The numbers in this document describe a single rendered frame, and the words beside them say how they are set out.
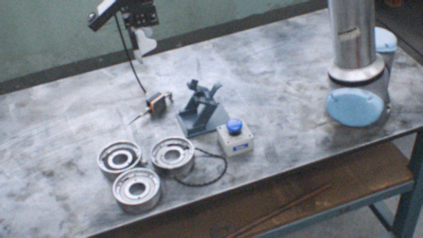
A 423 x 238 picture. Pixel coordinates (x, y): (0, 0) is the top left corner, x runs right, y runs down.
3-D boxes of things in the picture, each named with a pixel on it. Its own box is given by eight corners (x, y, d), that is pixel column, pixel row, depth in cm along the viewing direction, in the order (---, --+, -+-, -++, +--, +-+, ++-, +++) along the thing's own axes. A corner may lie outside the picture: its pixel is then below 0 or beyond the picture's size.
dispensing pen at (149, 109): (121, 117, 132) (166, 84, 141) (125, 129, 134) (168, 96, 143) (127, 120, 131) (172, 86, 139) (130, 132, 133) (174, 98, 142)
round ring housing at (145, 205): (171, 196, 116) (169, 184, 114) (135, 223, 111) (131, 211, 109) (143, 172, 122) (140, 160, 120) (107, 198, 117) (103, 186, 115)
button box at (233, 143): (227, 158, 124) (226, 144, 120) (217, 139, 129) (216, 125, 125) (258, 149, 125) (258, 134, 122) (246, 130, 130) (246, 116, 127)
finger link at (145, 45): (161, 63, 126) (153, 27, 121) (138, 69, 125) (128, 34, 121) (160, 58, 129) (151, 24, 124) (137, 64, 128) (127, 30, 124)
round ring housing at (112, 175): (96, 184, 121) (92, 172, 118) (106, 152, 129) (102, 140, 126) (140, 183, 120) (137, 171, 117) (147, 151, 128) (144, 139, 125)
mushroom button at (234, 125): (230, 145, 123) (229, 130, 120) (224, 135, 126) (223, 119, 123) (245, 140, 124) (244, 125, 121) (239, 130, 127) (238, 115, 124)
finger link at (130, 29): (140, 51, 122) (130, 16, 118) (133, 52, 122) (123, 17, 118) (138, 45, 126) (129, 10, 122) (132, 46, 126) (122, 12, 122)
